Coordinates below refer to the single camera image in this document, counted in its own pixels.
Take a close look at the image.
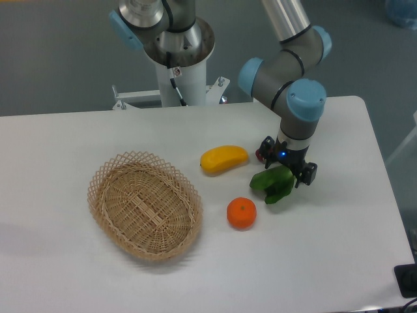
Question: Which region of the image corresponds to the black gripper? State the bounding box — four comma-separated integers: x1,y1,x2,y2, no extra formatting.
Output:
259,136,317,188

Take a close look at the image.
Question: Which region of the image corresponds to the green bok choy vegetable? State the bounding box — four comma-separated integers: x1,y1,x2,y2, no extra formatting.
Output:
250,166,295,205

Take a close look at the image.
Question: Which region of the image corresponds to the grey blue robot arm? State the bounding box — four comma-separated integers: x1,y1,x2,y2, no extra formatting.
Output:
109,1,332,185

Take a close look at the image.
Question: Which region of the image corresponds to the purple sweet potato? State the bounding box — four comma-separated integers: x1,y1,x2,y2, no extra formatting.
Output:
255,149,266,163

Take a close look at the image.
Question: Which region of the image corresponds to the yellow mango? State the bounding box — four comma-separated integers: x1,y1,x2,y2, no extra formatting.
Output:
199,145,249,176

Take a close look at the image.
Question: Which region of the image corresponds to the orange mandarin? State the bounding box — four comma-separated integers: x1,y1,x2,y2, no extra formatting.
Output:
227,197,257,230

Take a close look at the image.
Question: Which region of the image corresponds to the woven wicker basket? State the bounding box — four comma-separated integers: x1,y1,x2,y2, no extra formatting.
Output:
87,151,203,261

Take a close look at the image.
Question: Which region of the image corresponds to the black device at table edge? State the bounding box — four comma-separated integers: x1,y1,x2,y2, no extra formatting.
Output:
394,263,416,298

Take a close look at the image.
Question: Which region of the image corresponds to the blue bag in background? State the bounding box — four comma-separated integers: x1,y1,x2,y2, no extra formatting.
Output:
385,0,416,31

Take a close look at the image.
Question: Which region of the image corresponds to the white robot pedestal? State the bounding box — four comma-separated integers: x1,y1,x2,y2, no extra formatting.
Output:
109,10,230,107

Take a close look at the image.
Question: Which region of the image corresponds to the black cable on pedestal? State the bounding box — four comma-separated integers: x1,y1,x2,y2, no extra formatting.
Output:
165,51,188,108

